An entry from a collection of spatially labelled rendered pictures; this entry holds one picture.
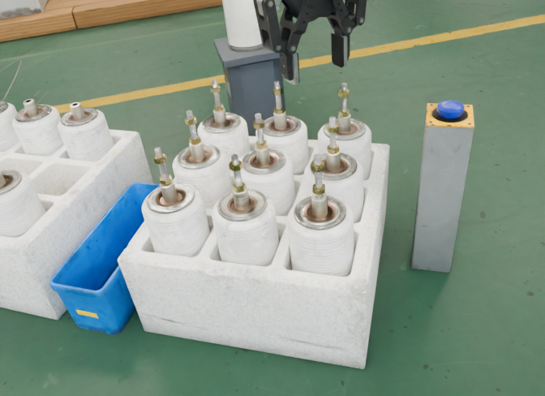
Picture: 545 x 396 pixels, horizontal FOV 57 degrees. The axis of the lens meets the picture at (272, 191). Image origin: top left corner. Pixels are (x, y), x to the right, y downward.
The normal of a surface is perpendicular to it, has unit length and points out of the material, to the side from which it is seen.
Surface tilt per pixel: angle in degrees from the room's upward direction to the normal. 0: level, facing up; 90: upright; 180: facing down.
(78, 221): 90
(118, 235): 88
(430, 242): 90
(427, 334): 0
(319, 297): 90
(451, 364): 0
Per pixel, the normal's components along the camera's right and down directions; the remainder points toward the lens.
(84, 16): 0.24, 0.57
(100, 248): 0.95, 0.07
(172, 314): -0.26, 0.60
